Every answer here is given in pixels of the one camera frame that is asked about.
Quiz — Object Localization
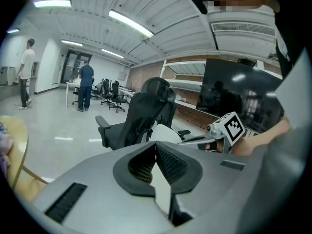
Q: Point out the person's pale jeans legs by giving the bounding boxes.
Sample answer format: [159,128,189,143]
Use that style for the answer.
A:
[241,47,312,229]

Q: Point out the white metal shelving rack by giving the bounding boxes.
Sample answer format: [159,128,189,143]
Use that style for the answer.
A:
[162,59,208,108]

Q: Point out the white ceiling air conditioner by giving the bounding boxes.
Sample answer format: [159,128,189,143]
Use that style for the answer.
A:
[207,10,278,57]

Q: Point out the black head-worn camera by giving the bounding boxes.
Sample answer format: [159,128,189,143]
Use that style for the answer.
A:
[189,0,208,15]

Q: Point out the black double door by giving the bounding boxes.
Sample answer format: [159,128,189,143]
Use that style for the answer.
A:
[62,52,93,84]

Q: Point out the white table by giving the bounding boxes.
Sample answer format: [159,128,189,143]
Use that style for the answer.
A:
[65,81,82,108]

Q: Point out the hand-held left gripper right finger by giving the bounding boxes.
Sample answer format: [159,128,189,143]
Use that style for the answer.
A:
[156,141,259,228]

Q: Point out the large black television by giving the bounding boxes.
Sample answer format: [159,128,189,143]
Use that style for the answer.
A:
[196,58,285,134]

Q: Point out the black mesh office chair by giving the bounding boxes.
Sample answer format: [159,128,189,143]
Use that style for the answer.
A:
[159,81,192,141]
[108,80,128,114]
[91,81,104,101]
[95,77,176,152]
[100,78,113,106]

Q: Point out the person's black shirt torso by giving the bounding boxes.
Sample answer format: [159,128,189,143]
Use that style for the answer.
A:
[274,6,308,80]

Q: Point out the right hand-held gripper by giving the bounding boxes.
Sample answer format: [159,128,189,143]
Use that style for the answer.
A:
[177,111,246,154]

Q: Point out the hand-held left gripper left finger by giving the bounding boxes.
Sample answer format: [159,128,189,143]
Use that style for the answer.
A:
[33,142,175,234]

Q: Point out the round wooden table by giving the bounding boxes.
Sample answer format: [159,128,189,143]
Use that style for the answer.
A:
[0,115,51,202]

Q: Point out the person's right forearm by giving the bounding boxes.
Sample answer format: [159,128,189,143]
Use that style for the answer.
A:
[220,119,291,157]

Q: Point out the pink cloth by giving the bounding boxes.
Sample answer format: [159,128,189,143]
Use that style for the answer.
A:
[0,128,15,175]

